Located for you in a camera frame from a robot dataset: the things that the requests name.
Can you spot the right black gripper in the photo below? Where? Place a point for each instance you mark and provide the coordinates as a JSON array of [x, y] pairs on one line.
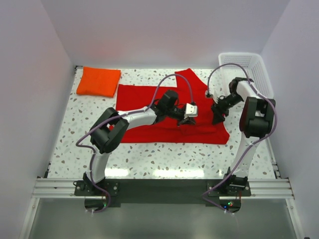
[[218, 111]]

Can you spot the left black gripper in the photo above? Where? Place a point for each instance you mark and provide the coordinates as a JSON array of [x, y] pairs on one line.
[[188, 121]]

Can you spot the red t shirt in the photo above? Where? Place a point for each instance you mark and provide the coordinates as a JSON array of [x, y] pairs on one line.
[[136, 97]]

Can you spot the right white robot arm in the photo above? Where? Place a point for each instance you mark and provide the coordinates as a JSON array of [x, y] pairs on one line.
[[256, 122]]

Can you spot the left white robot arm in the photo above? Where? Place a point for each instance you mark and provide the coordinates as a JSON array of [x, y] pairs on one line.
[[110, 128]]

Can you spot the white plastic basket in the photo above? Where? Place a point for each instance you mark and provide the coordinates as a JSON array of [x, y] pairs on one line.
[[253, 65]]

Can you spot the folded orange t shirt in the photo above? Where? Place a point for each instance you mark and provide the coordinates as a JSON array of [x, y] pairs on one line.
[[99, 82]]

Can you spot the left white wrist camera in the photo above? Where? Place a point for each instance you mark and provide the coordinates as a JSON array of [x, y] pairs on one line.
[[190, 111]]

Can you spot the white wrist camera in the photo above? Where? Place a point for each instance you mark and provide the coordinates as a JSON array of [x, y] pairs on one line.
[[212, 95], [190, 111]]

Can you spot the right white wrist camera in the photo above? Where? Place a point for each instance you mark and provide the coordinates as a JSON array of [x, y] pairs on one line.
[[212, 95]]

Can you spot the aluminium rail frame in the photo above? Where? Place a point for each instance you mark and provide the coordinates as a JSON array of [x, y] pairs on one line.
[[51, 188]]

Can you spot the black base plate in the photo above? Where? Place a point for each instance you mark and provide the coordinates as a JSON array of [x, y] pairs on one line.
[[115, 192]]

